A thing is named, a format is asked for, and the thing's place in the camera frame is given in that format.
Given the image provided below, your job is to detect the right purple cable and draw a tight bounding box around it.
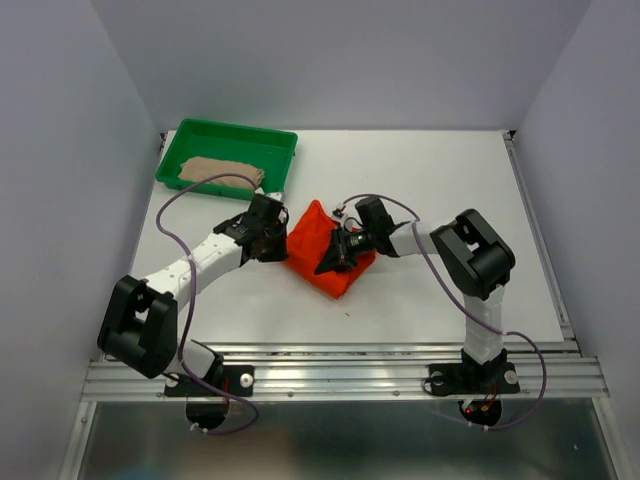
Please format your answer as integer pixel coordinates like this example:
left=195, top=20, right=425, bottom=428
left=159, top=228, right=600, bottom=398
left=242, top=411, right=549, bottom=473
left=334, top=193, right=547, bottom=433

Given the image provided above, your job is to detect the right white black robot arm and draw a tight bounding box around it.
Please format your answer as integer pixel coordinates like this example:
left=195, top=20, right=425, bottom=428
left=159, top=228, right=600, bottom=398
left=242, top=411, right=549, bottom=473
left=314, top=194, right=515, bottom=397

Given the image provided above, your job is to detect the purple cable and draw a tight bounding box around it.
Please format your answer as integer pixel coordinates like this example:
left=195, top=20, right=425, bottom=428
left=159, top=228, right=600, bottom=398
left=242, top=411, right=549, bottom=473
left=156, top=173, right=261, bottom=435
left=334, top=193, right=547, bottom=433

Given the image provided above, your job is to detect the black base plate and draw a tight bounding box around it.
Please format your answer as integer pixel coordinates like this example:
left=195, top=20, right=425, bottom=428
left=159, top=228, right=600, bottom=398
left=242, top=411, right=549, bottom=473
left=422, top=362, right=521, bottom=397
left=163, top=364, right=255, bottom=398

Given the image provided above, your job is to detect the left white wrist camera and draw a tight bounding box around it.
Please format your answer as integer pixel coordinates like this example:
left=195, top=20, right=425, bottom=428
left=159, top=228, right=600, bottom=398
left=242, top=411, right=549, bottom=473
left=254, top=188, right=285, bottom=202

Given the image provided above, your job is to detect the orange t shirt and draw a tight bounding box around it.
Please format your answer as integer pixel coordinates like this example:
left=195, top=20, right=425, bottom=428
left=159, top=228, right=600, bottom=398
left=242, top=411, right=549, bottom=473
left=285, top=200, right=376, bottom=299

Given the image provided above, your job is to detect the green plastic tray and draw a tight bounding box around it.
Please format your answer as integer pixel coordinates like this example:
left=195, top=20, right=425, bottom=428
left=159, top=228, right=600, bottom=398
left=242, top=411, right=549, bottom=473
left=155, top=119, right=298, bottom=194

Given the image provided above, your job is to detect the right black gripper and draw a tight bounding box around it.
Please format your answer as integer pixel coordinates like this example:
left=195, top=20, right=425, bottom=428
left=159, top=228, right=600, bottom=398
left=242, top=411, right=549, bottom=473
left=315, top=225, right=376, bottom=277

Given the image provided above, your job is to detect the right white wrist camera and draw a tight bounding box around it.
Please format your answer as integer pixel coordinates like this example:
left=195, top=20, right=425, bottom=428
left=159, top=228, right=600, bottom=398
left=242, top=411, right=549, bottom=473
left=331, top=203, right=359, bottom=227

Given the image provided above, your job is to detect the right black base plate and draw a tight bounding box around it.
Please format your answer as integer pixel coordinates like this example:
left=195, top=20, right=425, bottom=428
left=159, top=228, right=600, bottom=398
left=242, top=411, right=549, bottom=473
left=422, top=362, right=521, bottom=397

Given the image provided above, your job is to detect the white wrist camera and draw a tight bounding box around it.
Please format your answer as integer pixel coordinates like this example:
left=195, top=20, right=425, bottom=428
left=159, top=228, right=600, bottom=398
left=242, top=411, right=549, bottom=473
left=254, top=188, right=285, bottom=202
left=331, top=203, right=359, bottom=227

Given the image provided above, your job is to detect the beige folded t shirt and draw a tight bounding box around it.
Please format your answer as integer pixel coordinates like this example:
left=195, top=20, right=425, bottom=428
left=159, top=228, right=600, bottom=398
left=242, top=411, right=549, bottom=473
left=178, top=156, right=266, bottom=190

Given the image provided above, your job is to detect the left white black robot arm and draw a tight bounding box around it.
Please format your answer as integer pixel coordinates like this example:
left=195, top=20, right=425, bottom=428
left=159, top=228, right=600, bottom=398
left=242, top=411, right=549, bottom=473
left=97, top=193, right=288, bottom=394

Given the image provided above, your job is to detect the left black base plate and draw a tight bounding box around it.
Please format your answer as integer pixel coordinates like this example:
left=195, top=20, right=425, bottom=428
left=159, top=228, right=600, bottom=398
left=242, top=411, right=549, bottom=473
left=163, top=364, right=255, bottom=398

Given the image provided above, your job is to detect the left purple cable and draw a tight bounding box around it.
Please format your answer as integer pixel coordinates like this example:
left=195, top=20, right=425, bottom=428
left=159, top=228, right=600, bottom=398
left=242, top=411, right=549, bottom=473
left=156, top=173, right=261, bottom=435

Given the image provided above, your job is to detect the aluminium rail frame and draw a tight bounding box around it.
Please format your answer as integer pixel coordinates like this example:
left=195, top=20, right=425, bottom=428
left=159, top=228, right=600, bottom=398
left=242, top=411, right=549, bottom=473
left=61, top=130, right=636, bottom=479

